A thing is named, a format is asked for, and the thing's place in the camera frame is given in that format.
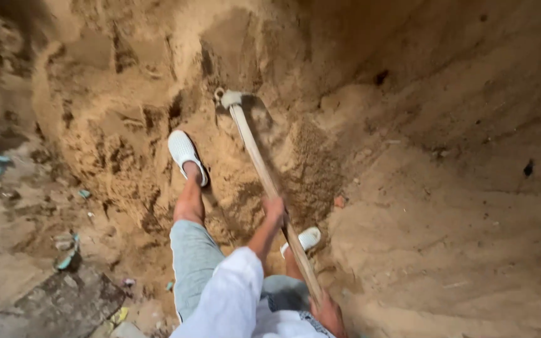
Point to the person's right hand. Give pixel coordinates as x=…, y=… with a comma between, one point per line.
x=330, y=315

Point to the person's left hand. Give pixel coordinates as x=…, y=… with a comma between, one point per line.
x=274, y=212

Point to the person's right fingers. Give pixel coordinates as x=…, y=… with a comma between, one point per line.
x=316, y=307

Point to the person's left fingers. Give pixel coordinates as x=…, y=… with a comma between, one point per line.
x=281, y=214

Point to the white right shoe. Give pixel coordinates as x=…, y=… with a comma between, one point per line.
x=308, y=238

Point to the white shoe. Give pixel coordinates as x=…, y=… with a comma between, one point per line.
x=184, y=151
x=308, y=238

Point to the reddish brick fragment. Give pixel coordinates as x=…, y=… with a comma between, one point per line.
x=339, y=201

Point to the white shirt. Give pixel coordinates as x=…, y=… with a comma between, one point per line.
x=230, y=300

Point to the grey trousers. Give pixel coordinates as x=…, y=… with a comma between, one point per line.
x=194, y=263

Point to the white left shoe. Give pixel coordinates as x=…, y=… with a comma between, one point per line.
x=184, y=151

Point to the heap of brown sand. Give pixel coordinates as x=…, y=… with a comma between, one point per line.
x=392, y=141

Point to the yellow paper scrap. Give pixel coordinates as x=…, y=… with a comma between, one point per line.
x=120, y=315

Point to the small teal plastic scrap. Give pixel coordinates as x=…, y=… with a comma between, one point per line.
x=84, y=193

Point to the teal broken plastic piece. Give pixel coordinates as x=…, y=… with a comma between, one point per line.
x=67, y=256

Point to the grey stone slab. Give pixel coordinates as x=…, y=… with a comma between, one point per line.
x=59, y=300

